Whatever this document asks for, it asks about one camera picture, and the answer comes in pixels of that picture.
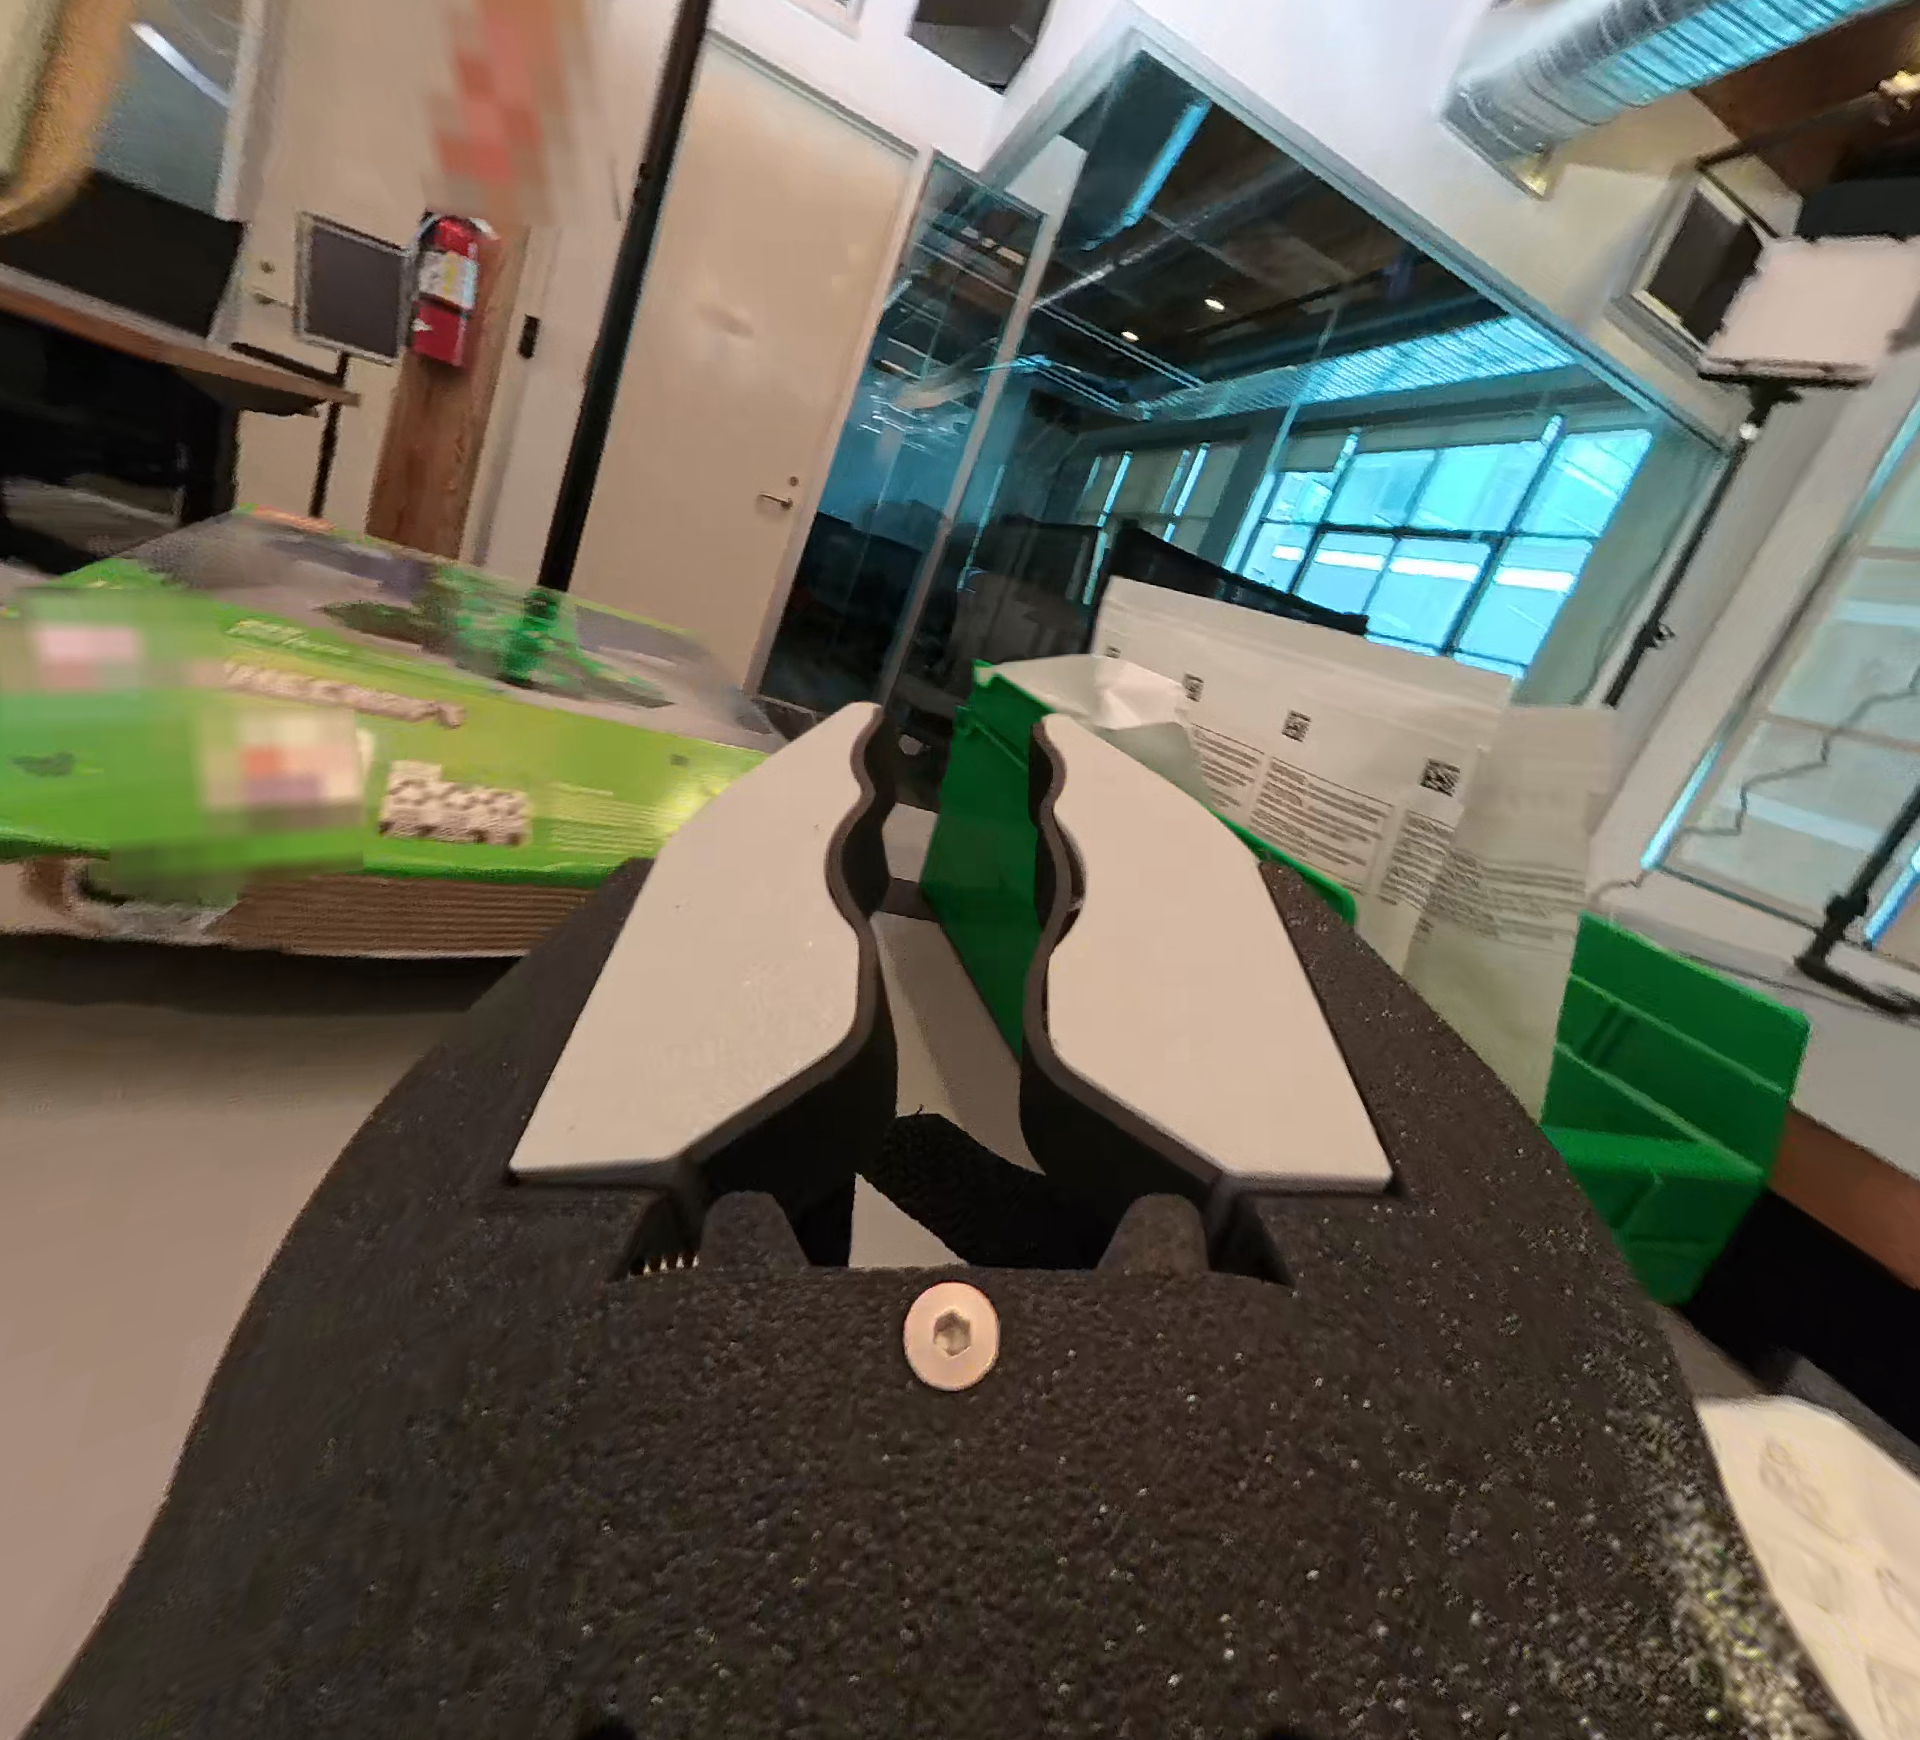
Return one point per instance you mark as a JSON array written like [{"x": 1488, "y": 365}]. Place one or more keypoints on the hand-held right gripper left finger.
[{"x": 704, "y": 974}]

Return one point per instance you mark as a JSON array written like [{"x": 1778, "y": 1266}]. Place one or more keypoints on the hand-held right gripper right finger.
[{"x": 1184, "y": 1004}]

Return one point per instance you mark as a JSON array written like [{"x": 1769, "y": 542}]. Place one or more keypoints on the grey desk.
[{"x": 180, "y": 1170}]

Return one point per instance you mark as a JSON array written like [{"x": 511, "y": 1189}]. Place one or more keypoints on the white printed pouch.
[
  {"x": 1320, "y": 794},
  {"x": 1515, "y": 901}
]

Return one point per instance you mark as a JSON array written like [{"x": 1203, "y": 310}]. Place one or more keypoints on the green plastic bin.
[
  {"x": 974, "y": 811},
  {"x": 1665, "y": 1095}
]

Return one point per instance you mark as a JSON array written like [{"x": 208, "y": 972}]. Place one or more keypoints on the brown cardboard sheet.
[{"x": 421, "y": 908}]

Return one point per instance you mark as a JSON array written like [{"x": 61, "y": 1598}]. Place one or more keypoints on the green brick set box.
[{"x": 494, "y": 721}]

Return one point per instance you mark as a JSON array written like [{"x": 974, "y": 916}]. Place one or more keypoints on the glass partition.
[{"x": 1201, "y": 421}]

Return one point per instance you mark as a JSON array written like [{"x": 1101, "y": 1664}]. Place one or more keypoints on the wooden column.
[{"x": 435, "y": 450}]

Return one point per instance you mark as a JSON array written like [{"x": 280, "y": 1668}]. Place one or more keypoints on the white door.
[{"x": 750, "y": 345}]

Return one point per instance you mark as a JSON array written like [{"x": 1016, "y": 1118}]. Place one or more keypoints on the black light stand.
[{"x": 1874, "y": 884}]

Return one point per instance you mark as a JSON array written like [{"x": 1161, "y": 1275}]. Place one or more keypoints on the red fire extinguisher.
[{"x": 447, "y": 293}]

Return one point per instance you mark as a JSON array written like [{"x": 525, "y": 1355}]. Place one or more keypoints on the black pole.
[{"x": 631, "y": 224}]

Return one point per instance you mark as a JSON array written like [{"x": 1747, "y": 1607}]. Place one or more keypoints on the brown side table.
[{"x": 134, "y": 339}]

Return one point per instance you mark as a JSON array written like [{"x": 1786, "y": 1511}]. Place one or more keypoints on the printed instruction sheet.
[{"x": 1844, "y": 1575}]

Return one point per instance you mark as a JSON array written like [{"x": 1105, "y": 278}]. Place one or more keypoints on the light panel on stand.
[{"x": 1822, "y": 301}]

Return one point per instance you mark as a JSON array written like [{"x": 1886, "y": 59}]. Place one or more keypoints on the instruction booklet on stand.
[{"x": 91, "y": 15}]

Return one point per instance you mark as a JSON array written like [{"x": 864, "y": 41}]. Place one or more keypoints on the small wall monitor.
[{"x": 352, "y": 288}]

